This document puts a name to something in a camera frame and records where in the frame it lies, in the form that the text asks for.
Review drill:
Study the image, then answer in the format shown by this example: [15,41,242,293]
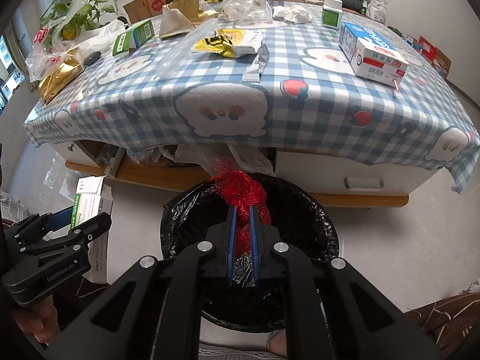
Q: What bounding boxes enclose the clear plastic bag gold wrapper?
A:
[220,0,272,22]

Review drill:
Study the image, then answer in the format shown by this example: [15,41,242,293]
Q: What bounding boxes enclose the colourful boxes on floor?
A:
[406,36,452,79]

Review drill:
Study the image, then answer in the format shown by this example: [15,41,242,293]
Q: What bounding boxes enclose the white bags on cabinet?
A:
[366,0,388,24]

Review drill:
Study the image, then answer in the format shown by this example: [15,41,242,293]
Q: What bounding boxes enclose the blue white milk carton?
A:
[339,21,409,90]

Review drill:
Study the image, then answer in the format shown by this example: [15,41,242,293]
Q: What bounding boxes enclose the clear plastic tube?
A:
[154,18,219,80]

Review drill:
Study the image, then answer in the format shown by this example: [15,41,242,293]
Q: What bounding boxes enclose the large gold tissue package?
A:
[160,0,218,40]

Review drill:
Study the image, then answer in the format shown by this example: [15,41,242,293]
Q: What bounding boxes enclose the green white medicine box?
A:
[112,19,155,58]

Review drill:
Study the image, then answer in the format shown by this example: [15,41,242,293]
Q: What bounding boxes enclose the red mesh net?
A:
[211,159,272,258]

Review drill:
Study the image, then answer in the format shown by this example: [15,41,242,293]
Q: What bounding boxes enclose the cardboard boxes red flower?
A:
[123,0,168,24]

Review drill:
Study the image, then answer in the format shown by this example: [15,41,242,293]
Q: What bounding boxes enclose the black bag trash bin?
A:
[160,173,339,333]

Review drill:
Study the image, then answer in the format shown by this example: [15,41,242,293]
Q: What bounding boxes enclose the white Acarbose tablets box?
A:
[71,176,113,284]

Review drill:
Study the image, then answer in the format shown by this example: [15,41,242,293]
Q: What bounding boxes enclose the left hand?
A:
[10,296,60,345]

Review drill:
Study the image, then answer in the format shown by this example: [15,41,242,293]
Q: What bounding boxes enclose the blue checkered tablecloth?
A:
[24,6,479,192]

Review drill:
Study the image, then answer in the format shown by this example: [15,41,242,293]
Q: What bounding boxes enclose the white plastic bag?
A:
[26,0,125,82]

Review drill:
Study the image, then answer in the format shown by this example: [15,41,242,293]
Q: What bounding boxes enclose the green white pill bottle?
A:
[321,0,343,29]

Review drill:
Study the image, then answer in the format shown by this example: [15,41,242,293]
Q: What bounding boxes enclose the yellow snack wrapper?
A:
[190,28,269,83]

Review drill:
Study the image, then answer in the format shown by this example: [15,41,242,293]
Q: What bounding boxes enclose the black computer mouse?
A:
[84,51,102,67]

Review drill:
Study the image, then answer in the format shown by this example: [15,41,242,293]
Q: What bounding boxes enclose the small gold package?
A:
[38,48,84,104]

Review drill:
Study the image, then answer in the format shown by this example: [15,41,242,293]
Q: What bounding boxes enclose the crumpled white tissue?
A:
[272,4,312,24]

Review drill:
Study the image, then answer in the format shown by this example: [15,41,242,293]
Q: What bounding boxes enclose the green pothos plant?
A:
[33,0,128,54]

